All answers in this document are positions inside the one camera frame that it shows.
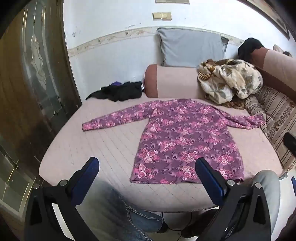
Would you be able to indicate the wooden door with glass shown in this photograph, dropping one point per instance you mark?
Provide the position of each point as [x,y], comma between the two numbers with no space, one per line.
[30,92]

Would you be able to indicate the beige wall switch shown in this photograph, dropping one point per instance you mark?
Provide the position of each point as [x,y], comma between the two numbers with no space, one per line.
[167,15]
[157,15]

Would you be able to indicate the grey pillow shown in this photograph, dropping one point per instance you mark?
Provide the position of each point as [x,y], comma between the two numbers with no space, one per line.
[190,47]

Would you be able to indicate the person's legs in jeans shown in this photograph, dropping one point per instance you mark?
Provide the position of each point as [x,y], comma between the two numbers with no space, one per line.
[120,213]

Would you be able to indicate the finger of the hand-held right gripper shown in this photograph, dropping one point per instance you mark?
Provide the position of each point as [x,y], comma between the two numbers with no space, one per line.
[291,142]

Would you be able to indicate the dark picture frame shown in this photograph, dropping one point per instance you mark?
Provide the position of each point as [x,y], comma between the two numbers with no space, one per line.
[270,16]

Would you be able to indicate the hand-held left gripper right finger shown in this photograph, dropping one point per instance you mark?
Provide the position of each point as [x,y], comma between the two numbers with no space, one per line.
[209,176]

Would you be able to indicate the black cloth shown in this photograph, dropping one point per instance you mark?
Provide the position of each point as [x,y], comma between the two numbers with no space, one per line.
[249,48]

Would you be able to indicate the purple floral long-sleeved shirt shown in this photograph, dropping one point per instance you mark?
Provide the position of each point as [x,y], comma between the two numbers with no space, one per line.
[182,141]

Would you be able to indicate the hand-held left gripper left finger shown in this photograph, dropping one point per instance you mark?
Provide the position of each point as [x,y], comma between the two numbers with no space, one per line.
[90,167]

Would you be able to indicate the person's right leg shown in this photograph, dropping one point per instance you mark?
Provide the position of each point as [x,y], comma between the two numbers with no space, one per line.
[269,199]

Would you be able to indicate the pink and brown bolster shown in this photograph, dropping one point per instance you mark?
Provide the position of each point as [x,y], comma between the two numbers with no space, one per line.
[175,81]
[275,67]

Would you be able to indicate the beige floral blanket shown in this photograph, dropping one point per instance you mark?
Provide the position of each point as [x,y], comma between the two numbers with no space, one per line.
[231,81]

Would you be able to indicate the striped brown cushion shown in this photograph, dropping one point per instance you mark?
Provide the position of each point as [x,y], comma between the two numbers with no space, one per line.
[275,113]

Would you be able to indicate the purple cloth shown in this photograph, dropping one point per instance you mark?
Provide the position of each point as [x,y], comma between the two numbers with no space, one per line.
[115,83]

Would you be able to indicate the pile of black clothes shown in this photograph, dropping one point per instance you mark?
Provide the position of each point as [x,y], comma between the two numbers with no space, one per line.
[120,90]

